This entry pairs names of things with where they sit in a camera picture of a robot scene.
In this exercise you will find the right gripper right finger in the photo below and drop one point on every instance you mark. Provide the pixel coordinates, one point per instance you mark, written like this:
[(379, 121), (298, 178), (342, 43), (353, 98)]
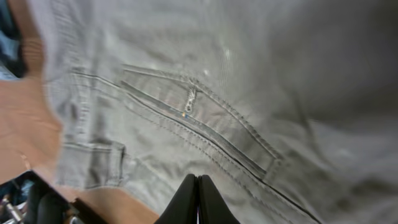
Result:
[(212, 209)]

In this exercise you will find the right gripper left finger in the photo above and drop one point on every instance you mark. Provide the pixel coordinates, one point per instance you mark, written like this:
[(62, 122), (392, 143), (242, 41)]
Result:
[(183, 207)]

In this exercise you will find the grey shorts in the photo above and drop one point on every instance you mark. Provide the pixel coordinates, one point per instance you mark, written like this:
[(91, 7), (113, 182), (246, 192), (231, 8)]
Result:
[(289, 106)]

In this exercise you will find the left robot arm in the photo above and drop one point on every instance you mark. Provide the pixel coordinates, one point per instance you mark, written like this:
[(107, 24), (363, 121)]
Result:
[(28, 199)]

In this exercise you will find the folded blue denim jeans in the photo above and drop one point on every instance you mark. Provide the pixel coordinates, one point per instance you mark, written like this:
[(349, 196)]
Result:
[(12, 63)]

